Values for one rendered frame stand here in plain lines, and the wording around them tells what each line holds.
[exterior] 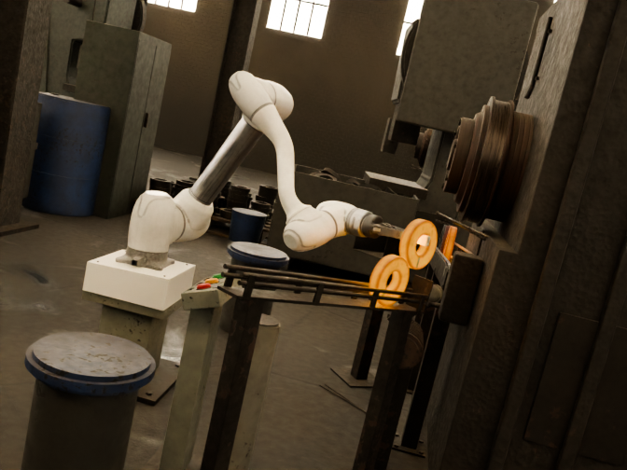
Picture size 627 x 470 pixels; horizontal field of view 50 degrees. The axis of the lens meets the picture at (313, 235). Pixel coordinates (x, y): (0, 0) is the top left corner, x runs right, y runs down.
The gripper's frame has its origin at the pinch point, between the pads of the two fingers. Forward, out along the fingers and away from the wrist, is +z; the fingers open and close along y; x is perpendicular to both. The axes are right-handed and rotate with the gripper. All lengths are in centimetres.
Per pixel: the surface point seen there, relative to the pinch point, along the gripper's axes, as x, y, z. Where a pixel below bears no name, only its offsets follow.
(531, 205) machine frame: 16.4, -17.8, 24.7
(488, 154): 30.0, -30.9, -0.2
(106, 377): -41, 88, -21
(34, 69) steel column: 38, -21, -324
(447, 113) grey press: 65, -257, -166
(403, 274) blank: -10.9, 6.1, 1.2
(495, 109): 46, -38, -5
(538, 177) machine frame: 24.9, -17.8, 25.1
